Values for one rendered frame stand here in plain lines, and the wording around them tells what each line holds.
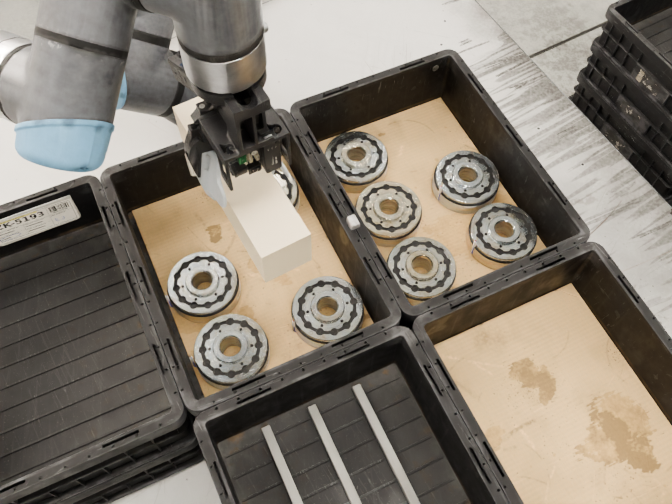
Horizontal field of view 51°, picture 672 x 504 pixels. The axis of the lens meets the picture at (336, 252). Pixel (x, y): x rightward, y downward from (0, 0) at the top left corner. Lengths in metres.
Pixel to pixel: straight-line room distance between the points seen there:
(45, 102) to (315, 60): 0.94
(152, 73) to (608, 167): 0.84
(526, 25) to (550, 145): 1.31
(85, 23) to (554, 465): 0.77
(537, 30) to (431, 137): 1.51
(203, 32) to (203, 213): 0.57
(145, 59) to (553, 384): 0.79
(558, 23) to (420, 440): 1.99
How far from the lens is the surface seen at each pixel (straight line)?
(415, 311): 0.92
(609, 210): 1.37
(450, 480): 0.97
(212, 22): 0.58
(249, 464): 0.97
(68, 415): 1.04
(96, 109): 0.62
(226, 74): 0.62
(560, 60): 2.60
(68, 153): 0.62
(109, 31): 0.61
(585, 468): 1.02
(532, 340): 1.05
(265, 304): 1.04
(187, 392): 0.89
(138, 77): 1.19
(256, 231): 0.77
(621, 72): 1.91
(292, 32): 1.55
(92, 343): 1.06
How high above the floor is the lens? 1.77
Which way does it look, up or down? 61 degrees down
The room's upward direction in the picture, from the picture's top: 2 degrees clockwise
